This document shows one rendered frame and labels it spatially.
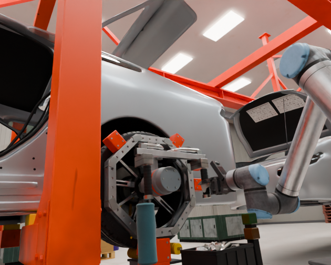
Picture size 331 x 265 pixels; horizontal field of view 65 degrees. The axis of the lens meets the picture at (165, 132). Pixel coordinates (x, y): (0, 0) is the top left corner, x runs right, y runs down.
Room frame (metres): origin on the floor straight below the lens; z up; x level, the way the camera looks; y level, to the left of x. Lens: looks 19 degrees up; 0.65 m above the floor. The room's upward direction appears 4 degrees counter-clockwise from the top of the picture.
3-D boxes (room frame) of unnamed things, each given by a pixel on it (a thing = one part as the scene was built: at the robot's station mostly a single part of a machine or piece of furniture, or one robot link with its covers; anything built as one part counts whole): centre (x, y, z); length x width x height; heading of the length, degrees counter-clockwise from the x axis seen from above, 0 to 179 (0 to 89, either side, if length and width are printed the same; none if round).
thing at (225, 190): (1.25, -0.25, 0.80); 0.12 x 0.08 x 0.09; 35
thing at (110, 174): (1.44, 0.09, 0.85); 0.54 x 0.07 x 0.54; 125
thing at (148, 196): (1.15, 0.09, 0.83); 0.04 x 0.04 x 0.16
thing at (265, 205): (1.11, -0.36, 0.69); 0.12 x 0.09 x 0.12; 113
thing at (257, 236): (1.00, -0.28, 0.59); 0.04 x 0.04 x 0.04; 35
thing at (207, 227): (8.51, -1.32, 0.35); 1.78 x 1.69 x 0.70; 37
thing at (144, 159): (1.18, 0.11, 0.93); 0.09 x 0.05 x 0.05; 35
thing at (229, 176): (1.18, -0.30, 0.81); 0.10 x 0.05 x 0.09; 125
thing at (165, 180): (1.38, 0.05, 0.85); 0.21 x 0.14 x 0.14; 35
